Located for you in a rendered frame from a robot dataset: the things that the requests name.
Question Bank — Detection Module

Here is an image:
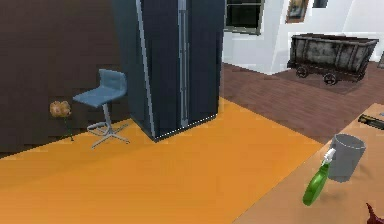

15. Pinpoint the dark blue fridge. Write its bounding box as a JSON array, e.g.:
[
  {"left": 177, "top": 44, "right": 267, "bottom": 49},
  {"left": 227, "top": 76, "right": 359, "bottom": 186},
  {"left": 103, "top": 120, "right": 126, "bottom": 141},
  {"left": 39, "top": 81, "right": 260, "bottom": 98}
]
[{"left": 111, "top": 0, "right": 226, "bottom": 143}]

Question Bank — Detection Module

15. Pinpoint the blue bar stool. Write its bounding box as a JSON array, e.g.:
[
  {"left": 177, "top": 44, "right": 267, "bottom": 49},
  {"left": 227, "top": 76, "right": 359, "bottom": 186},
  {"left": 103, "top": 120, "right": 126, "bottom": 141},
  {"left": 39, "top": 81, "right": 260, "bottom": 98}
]
[{"left": 72, "top": 68, "right": 131, "bottom": 150}]

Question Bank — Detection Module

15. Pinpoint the dark window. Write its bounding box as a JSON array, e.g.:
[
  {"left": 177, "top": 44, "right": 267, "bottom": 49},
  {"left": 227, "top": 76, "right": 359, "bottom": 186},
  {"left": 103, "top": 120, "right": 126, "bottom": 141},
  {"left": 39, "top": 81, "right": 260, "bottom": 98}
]
[{"left": 223, "top": 0, "right": 266, "bottom": 36}]

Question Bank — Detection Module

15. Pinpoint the green spray bottle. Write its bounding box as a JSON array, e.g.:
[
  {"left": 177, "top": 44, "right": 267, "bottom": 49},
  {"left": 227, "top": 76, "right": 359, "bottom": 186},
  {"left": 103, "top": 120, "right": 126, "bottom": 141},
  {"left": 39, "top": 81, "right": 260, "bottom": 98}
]
[{"left": 302, "top": 147, "right": 337, "bottom": 207}]

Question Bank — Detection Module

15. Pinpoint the grey mine cart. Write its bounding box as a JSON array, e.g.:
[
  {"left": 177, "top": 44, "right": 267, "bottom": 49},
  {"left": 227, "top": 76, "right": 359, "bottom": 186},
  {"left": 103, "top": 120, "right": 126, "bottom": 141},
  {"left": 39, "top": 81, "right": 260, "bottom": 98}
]
[{"left": 286, "top": 32, "right": 380, "bottom": 86}]

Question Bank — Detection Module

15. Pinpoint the grey cup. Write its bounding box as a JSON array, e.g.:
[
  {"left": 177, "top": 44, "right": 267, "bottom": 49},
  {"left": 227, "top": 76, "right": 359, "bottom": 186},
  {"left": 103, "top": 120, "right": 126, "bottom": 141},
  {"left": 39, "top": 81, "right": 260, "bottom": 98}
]
[{"left": 327, "top": 133, "right": 367, "bottom": 183}]

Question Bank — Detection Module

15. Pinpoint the black and yellow flat object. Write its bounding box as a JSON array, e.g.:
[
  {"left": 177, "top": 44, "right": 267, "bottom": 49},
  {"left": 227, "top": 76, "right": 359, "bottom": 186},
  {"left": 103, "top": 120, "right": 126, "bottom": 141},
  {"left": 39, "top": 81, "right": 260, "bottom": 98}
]
[{"left": 358, "top": 113, "right": 384, "bottom": 131}]

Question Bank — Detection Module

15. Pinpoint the dark red object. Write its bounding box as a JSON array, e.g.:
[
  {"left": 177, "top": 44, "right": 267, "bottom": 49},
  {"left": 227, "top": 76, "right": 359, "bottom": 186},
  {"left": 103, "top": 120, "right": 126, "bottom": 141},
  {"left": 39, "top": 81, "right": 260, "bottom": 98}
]
[{"left": 365, "top": 202, "right": 384, "bottom": 224}]

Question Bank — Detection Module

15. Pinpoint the grey fridge handle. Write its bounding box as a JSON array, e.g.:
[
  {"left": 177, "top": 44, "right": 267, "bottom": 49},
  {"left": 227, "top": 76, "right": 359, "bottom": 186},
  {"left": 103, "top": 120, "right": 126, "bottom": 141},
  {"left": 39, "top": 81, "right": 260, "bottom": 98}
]
[
  {"left": 183, "top": 9, "right": 190, "bottom": 124},
  {"left": 179, "top": 9, "right": 185, "bottom": 128}
]

